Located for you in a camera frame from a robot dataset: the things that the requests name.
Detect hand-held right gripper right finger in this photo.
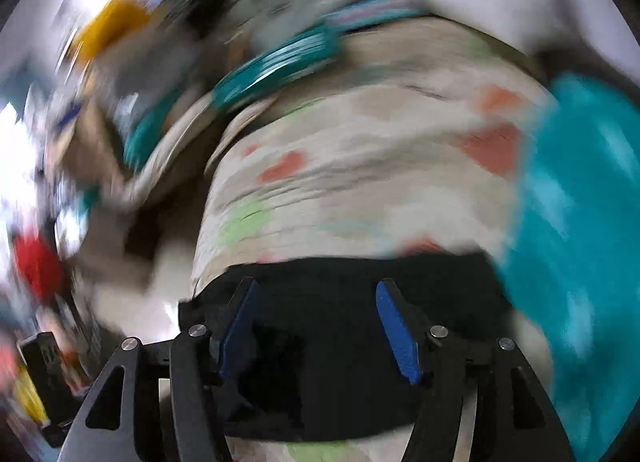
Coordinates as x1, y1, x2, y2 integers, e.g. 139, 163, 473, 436
375, 278, 578, 462

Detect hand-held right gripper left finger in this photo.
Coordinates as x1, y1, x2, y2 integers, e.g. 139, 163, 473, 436
56, 276, 261, 462

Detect black pants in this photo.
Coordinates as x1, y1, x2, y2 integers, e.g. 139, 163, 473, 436
177, 251, 516, 443

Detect printed cream blanket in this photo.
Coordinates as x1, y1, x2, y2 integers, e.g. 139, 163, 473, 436
75, 17, 566, 462

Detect black box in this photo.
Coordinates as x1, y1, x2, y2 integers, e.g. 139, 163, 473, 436
17, 332, 81, 448

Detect red cloth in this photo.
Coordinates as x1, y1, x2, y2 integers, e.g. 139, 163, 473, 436
12, 232, 68, 303

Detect teal striped cloth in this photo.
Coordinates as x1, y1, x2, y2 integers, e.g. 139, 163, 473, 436
122, 0, 426, 168

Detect yellow cloth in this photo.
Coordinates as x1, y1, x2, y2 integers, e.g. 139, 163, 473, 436
72, 0, 153, 63

